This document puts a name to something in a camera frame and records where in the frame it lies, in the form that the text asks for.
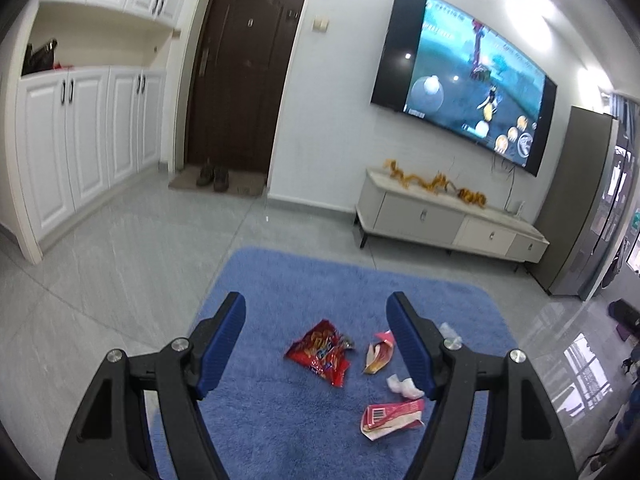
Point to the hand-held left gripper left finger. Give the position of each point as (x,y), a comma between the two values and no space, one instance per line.
(220,350)

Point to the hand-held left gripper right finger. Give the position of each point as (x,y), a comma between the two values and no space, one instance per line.
(412,355)

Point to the white tissue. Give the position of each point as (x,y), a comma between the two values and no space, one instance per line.
(400,385)

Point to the pink and orange packet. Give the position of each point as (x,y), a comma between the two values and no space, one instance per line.
(377,357)

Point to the pink paper carton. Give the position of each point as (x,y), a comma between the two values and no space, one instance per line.
(395,412)

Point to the red snack bag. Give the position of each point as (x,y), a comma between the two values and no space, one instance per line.
(320,350)

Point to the blue fluffy rug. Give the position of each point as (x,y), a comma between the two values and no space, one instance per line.
(300,285)

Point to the white television cabinet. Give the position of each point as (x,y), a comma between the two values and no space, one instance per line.
(415,215)

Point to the brown doormat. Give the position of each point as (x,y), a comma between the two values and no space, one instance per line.
(245,185)

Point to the golden tiger figurine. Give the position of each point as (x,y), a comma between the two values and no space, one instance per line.
(472,196)

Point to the small white router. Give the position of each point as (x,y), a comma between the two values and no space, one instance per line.
(520,208)

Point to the grey refrigerator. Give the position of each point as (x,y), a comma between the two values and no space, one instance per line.
(570,200)

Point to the hanging dark clothes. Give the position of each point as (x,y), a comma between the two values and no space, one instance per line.
(615,265)

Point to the white built-in cabinet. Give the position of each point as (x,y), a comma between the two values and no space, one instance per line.
(85,135)

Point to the dark brown door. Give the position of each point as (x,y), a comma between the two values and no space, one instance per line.
(240,85)

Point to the dark handbag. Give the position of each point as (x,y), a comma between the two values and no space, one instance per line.
(40,57)

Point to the wall television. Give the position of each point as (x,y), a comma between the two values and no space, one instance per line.
(450,75)

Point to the wall light switch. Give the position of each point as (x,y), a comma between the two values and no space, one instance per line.
(321,24)

